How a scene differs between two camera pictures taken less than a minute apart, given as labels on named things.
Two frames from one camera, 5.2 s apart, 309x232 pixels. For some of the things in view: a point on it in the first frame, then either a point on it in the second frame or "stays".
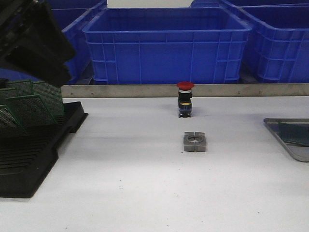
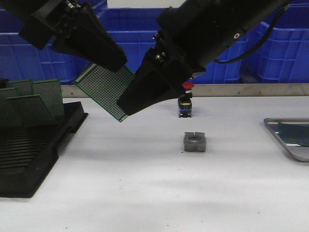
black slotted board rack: (26, 159) stays
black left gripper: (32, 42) -> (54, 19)
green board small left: (7, 93) stays
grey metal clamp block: (194, 141) stays
